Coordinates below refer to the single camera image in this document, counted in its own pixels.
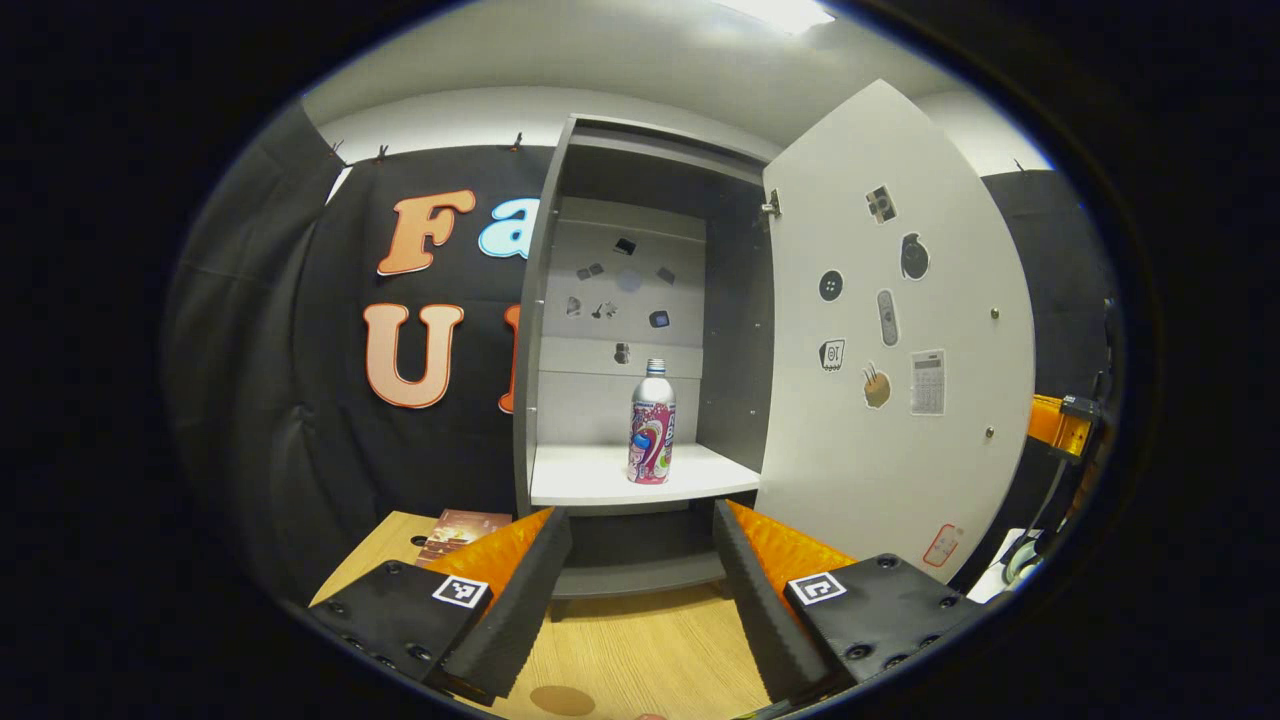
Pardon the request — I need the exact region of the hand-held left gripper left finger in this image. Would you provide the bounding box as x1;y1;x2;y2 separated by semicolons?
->
305;506;574;706

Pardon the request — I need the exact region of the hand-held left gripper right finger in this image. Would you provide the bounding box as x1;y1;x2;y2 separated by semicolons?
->
712;499;988;706

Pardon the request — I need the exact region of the brown round coaster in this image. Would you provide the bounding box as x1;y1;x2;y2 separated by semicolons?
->
527;684;598;718

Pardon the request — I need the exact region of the white cabinet door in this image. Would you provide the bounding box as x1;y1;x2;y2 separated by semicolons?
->
755;79;1038;589

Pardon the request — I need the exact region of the pink label bottle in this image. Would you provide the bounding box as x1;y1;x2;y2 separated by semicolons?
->
627;358;678;487

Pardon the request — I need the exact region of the grey cabinet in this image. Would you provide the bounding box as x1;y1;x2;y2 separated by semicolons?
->
512;113;787;623

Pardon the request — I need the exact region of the white cabinet shelf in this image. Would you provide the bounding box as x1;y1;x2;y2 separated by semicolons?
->
529;442;762;509

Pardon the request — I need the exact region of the brown cover book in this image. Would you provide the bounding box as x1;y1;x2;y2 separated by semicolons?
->
414;509;515;569

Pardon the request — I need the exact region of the white flat object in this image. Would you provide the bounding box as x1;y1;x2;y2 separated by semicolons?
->
964;527;1041;604

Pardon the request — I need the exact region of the black backdrop cloth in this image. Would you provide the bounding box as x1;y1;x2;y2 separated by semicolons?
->
165;100;1117;603

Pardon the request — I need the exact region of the coiled grey cable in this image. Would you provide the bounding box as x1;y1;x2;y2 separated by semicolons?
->
1000;455;1071;593

